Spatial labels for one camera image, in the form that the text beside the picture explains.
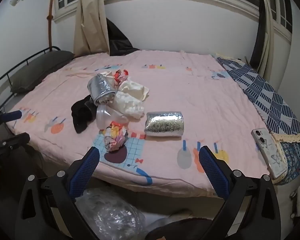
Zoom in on dark grey pillow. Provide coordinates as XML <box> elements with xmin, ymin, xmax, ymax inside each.
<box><xmin>10</xmin><ymin>50</ymin><xmax>75</xmax><ymax>94</ymax></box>

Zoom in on clear plastic cup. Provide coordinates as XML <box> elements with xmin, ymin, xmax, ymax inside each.
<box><xmin>96</xmin><ymin>104</ymin><xmax>129</xmax><ymax>131</ymax></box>

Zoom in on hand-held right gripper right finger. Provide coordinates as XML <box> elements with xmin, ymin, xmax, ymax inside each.
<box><xmin>199</xmin><ymin>146</ymin><xmax>287</xmax><ymax>240</ymax></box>

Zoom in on crumpled silver foil bag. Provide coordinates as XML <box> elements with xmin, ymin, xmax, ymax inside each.
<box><xmin>86</xmin><ymin>73</ymin><xmax>117</xmax><ymax>106</ymax></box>

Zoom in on black metal bed frame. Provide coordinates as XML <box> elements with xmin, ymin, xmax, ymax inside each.
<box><xmin>0</xmin><ymin>46</ymin><xmax>62</xmax><ymax>112</ymax></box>

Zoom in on colourful crumpled wrapper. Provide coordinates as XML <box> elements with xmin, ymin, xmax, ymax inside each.
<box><xmin>103</xmin><ymin>121</ymin><xmax>129</xmax><ymax>154</ymax></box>

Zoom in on clear plastic bag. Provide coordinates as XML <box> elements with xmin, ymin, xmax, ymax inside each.
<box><xmin>75</xmin><ymin>187</ymin><xmax>147</xmax><ymax>240</ymax></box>

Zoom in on wooden sword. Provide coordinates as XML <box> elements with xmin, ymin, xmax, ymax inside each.
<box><xmin>45</xmin><ymin>0</ymin><xmax>56</xmax><ymax>52</ymax></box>

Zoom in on red and white wrapper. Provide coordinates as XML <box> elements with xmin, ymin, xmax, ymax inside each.
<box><xmin>114</xmin><ymin>69</ymin><xmax>130</xmax><ymax>84</ymax></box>

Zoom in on beige curtain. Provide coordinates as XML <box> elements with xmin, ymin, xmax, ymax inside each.
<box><xmin>73</xmin><ymin>0</ymin><xmax>110</xmax><ymax>58</ymax></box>

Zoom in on blue patterned blanket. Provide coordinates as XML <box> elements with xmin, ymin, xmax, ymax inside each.
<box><xmin>213</xmin><ymin>52</ymin><xmax>300</xmax><ymax>186</ymax></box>

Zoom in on pink printed blanket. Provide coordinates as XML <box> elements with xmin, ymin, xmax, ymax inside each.
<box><xmin>6</xmin><ymin>49</ymin><xmax>271</xmax><ymax>198</ymax></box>

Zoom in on cream white cloth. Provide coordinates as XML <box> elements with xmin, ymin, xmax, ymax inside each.
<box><xmin>118</xmin><ymin>80</ymin><xmax>150</xmax><ymax>103</ymax></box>

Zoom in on phone with white case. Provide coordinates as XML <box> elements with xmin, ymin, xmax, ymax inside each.
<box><xmin>251</xmin><ymin>128</ymin><xmax>288</xmax><ymax>180</ymax></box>

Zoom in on tied cream curtain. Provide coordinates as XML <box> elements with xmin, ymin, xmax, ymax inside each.
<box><xmin>256</xmin><ymin>0</ymin><xmax>280</xmax><ymax>79</ymax></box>

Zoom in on black sock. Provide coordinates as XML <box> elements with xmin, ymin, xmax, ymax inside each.
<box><xmin>71</xmin><ymin>94</ymin><xmax>98</xmax><ymax>134</ymax></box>

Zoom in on dark cloth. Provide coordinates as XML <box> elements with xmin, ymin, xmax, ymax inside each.
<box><xmin>145</xmin><ymin>209</ymin><xmax>215</xmax><ymax>240</ymax></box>

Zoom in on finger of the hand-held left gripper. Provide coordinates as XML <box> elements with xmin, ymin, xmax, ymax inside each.
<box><xmin>0</xmin><ymin>110</ymin><xmax>23</xmax><ymax>130</ymax></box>
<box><xmin>0</xmin><ymin>133</ymin><xmax>31</xmax><ymax>153</ymax></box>

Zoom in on black bag by wall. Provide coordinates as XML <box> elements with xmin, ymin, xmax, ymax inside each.
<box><xmin>106</xmin><ymin>17</ymin><xmax>140</xmax><ymax>57</ymax></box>

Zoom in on rolled silver foil bag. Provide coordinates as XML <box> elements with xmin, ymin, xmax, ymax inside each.
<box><xmin>144</xmin><ymin>110</ymin><xmax>184</xmax><ymax>138</ymax></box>

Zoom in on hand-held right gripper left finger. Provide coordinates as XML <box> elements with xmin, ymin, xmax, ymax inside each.
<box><xmin>15</xmin><ymin>146</ymin><xmax>100</xmax><ymax>240</ymax></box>

